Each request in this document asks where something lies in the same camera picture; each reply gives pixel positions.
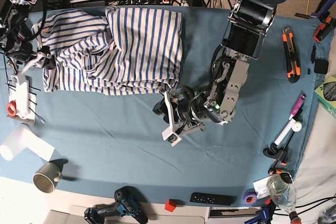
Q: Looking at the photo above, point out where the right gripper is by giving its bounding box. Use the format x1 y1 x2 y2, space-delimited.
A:
5 46 56 73

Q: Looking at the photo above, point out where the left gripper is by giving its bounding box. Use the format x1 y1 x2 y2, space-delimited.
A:
152 87 205 136

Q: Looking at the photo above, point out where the blue white striped T-shirt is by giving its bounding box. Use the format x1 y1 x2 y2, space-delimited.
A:
31 6 183 95

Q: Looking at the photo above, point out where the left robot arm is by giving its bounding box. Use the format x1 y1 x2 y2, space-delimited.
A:
153 0 286 144

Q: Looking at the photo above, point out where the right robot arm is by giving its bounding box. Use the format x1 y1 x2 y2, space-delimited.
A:
1 0 56 74

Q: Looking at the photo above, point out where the white plastic box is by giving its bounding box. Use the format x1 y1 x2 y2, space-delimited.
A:
16 81 29 119

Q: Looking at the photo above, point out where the blue table cloth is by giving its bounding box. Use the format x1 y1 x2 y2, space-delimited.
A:
0 5 330 207

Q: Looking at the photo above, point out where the red tape roll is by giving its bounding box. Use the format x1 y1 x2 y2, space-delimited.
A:
6 101 17 117

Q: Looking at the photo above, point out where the translucent white plastic cup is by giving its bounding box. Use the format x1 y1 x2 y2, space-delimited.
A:
1 124 55 161

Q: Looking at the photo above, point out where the red cube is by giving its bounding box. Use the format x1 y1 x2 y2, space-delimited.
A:
164 199 177 212

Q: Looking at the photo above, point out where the black remote control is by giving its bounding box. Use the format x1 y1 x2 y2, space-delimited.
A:
190 192 236 206

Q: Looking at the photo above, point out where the black teal power drill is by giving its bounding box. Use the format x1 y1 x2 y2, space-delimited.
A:
84 187 148 224

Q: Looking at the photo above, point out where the grey ceramic mug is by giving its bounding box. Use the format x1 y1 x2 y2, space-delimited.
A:
32 162 62 194

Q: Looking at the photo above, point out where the purple tape roll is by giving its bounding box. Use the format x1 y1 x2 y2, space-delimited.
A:
243 190 258 205

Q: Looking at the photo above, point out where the white paper card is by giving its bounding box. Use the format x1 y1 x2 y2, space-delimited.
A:
253 177 270 199

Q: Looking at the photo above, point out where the white marker pen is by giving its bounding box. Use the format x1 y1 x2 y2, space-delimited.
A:
274 108 303 146

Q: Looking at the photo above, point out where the black orange bar clamp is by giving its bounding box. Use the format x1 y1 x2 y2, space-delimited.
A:
263 130 295 175

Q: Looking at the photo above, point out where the orange black utility knife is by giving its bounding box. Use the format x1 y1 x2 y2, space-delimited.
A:
282 27 301 83

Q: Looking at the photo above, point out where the clear plastic bottle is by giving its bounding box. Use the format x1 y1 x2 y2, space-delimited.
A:
267 172 302 224

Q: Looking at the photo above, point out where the purple glue tube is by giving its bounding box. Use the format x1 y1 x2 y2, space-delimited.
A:
289 94 306 121

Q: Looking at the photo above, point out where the blue spring clamp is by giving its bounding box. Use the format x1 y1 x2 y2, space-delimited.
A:
244 198 276 224

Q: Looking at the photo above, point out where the green cardboard box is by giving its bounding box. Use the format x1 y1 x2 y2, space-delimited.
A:
314 75 336 118

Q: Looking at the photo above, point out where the black small block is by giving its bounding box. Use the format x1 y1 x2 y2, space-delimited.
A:
314 59 329 74

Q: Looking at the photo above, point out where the red black spring clamp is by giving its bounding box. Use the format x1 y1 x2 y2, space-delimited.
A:
313 17 335 43

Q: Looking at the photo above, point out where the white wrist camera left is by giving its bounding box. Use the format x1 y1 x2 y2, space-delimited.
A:
162 127 182 147

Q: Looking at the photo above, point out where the black cable tie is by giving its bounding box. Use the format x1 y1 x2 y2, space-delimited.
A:
3 57 10 89

